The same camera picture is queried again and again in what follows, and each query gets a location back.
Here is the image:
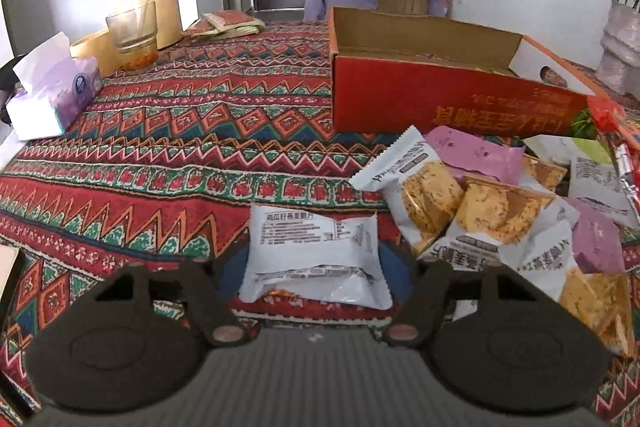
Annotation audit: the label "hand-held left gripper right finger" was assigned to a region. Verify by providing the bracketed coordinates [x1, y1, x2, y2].
[377, 242, 544, 350]

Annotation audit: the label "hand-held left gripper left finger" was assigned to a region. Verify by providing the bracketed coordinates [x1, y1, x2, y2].
[95, 256, 256, 349]

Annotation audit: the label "pile of cracker packets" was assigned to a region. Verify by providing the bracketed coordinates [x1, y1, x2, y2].
[350, 124, 640, 358]

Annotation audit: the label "white cracker snack packet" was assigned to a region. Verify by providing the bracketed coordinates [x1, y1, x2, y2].
[239, 202, 394, 309]

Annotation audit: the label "pink snack packet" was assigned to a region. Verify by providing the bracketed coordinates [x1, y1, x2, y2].
[424, 126, 526, 188]
[565, 197, 627, 275]

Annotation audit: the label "red cardboard box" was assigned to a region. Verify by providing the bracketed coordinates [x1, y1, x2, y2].
[327, 6, 608, 138]

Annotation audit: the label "red foil snack packet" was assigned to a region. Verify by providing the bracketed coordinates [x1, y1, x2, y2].
[585, 96, 640, 208]

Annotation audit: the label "patterned red tablecloth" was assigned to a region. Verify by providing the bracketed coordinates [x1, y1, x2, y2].
[0, 19, 640, 427]

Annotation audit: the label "beige flat board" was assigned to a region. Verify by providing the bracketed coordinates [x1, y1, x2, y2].
[0, 247, 24, 308]

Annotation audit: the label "white green snack packet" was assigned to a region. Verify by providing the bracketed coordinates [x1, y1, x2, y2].
[522, 134, 613, 168]

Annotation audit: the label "red patterned sachet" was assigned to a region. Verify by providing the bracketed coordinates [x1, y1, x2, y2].
[182, 19, 221, 39]
[206, 9, 266, 34]

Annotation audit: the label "purple tissue pack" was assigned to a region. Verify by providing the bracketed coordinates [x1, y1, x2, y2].
[5, 32, 103, 142]

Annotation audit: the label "clear glass cup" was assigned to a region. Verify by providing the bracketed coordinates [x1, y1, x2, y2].
[105, 2, 160, 72]

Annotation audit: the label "yellow cup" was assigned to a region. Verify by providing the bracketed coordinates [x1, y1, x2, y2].
[69, 29, 121, 78]

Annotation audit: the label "black bag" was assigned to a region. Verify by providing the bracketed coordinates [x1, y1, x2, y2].
[0, 54, 31, 124]

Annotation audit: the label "pale textured vase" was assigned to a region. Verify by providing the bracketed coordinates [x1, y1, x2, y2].
[595, 0, 640, 95]

